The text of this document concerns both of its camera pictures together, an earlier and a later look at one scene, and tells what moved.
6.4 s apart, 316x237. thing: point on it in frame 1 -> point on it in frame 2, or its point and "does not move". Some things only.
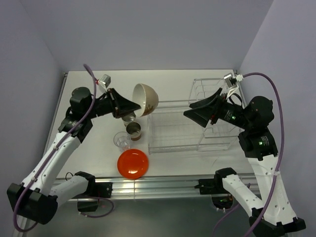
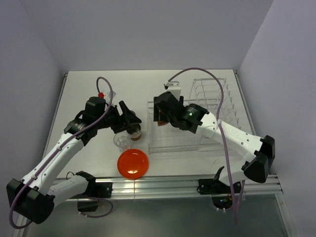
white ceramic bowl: (145, 97) -> (167, 127)
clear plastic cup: (123, 140) does not move
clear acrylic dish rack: (170, 131) does not move
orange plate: (133, 163) does not move
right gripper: (201, 115) -> (156, 113)
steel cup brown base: (134, 129) does not move
